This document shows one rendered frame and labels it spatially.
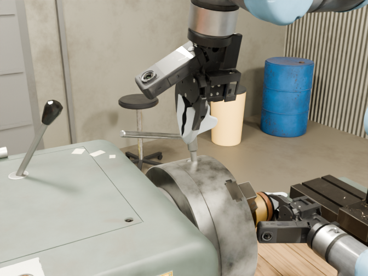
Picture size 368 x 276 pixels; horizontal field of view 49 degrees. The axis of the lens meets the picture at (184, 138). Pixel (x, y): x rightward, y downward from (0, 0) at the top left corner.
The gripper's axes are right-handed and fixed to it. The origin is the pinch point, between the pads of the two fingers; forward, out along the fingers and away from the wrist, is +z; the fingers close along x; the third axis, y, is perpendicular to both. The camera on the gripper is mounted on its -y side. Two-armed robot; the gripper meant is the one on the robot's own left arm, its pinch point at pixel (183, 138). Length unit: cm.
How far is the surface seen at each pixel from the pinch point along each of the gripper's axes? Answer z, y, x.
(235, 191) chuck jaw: 12.6, 11.2, -4.8
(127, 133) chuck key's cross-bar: -2.9, -10.8, 0.4
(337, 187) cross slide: 40, 67, 9
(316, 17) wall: 84, 323, 272
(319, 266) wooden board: 44, 42, -11
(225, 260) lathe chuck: 20.5, 4.6, -13.9
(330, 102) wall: 164, 327, 218
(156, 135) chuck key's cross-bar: 1.0, -3.9, 3.6
